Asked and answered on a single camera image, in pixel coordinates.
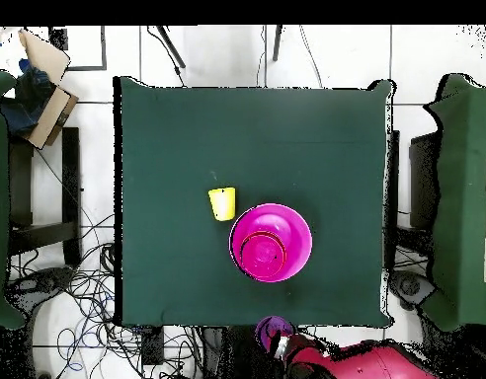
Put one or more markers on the black power brick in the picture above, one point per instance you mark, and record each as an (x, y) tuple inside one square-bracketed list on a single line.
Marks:
[(153, 347)]

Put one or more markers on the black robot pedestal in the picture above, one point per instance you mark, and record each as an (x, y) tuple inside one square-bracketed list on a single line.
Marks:
[(239, 355)]

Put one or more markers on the small crimson bowl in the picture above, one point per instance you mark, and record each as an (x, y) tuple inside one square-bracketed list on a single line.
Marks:
[(262, 256)]

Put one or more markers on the purple cup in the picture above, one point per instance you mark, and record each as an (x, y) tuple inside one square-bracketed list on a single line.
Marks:
[(270, 327)]

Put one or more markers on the grey base with black knob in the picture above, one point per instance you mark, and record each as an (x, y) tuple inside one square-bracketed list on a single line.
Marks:
[(411, 286), (45, 282)]

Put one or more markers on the black tripod leg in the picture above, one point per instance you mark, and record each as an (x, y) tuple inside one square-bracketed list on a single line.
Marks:
[(277, 43), (172, 47)]

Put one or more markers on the yellow cup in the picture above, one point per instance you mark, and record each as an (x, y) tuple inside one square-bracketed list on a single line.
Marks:
[(222, 203)]

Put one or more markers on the dark blue cloth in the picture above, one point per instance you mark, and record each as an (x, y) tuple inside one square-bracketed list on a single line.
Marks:
[(25, 102)]

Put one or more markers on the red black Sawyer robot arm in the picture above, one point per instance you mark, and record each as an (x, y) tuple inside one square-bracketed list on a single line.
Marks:
[(365, 363)]

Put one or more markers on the black rectangular frame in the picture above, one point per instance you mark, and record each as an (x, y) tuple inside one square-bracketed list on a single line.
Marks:
[(104, 51)]

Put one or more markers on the small red-orange bowl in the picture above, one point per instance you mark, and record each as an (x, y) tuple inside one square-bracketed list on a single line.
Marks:
[(262, 233)]

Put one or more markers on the large pink bowl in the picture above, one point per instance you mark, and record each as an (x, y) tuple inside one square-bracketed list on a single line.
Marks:
[(290, 221)]

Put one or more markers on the cardboard box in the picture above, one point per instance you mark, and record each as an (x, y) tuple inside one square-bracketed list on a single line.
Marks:
[(49, 114)]

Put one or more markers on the dark green table cloth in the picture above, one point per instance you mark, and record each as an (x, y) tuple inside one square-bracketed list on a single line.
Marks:
[(247, 130)]

